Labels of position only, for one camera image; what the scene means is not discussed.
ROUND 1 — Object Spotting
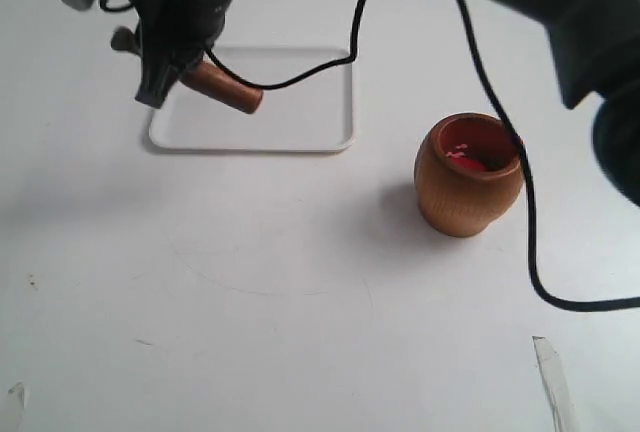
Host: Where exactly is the red object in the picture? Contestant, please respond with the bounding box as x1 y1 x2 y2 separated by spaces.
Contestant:
445 143 490 172

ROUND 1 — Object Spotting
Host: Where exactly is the clear tape strip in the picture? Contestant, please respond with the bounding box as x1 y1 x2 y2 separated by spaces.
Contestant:
1 382 28 432
532 336 581 432

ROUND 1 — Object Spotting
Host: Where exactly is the brown wooden mortar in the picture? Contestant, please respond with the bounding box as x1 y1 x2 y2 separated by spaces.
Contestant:
413 113 524 238

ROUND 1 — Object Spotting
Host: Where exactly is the clear tape strip left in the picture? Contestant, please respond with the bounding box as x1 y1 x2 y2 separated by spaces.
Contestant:
1 382 28 432

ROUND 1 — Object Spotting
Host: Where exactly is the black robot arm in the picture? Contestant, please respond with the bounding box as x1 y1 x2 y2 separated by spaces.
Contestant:
130 0 639 202

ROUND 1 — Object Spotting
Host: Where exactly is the black cable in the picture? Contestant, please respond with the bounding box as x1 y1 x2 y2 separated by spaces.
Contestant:
204 0 640 313

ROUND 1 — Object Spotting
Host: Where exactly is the brown wooden pestle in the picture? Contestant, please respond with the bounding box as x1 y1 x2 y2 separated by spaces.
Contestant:
112 25 265 116

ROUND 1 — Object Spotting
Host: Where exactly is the white rectangular plastic tray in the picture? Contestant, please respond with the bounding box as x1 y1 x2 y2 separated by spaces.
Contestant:
149 46 355 153

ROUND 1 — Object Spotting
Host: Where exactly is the clear tape strip right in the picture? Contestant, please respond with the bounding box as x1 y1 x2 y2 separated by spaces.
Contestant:
532 336 581 432

